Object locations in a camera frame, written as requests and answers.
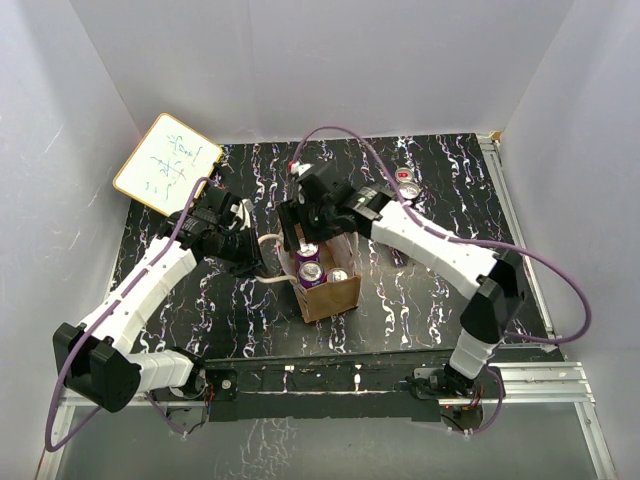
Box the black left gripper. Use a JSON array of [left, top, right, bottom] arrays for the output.
[[215, 223, 270, 280]]

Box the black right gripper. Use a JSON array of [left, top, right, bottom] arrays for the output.
[[278, 195, 344, 252]]

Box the purple fanta can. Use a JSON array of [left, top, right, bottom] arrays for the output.
[[295, 239, 320, 265]]

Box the purple soda can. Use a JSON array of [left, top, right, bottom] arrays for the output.
[[298, 261, 327, 289]]

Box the red soda can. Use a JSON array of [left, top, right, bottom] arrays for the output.
[[326, 268, 350, 283]]

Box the red-tab soda can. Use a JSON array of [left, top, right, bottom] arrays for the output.
[[394, 167, 415, 183]]

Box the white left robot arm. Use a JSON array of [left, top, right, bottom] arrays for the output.
[[53, 187, 264, 413]]

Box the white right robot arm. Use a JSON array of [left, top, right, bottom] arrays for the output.
[[277, 161, 527, 397]]

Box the small white whiteboard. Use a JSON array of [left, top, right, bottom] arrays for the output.
[[113, 113, 223, 216]]

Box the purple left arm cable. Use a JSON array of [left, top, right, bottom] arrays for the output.
[[44, 177, 216, 454]]

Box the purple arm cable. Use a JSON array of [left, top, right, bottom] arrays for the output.
[[44, 177, 216, 454], [292, 125, 595, 441]]

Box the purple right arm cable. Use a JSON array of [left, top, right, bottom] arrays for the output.
[[292, 125, 595, 441]]

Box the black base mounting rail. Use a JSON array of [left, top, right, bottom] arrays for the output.
[[164, 344, 506, 425]]

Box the aluminium frame profile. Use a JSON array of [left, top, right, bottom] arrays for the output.
[[35, 362, 618, 479]]

